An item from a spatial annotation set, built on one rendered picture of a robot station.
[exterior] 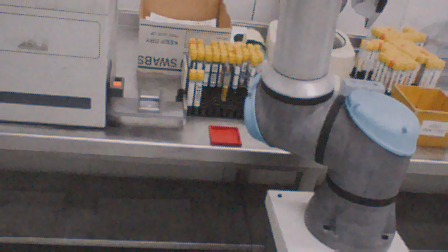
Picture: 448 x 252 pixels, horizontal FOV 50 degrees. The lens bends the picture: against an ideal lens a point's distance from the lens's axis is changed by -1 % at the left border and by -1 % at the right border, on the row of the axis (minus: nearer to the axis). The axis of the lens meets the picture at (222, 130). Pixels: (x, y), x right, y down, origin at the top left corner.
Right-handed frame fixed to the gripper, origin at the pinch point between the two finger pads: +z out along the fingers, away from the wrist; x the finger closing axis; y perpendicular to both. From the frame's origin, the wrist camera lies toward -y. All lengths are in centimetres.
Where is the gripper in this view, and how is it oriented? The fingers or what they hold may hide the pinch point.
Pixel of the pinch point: (370, 23)
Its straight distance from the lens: 119.6
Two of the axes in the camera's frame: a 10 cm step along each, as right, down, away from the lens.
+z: -1.5, 8.4, 5.2
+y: -9.9, -1.2, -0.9
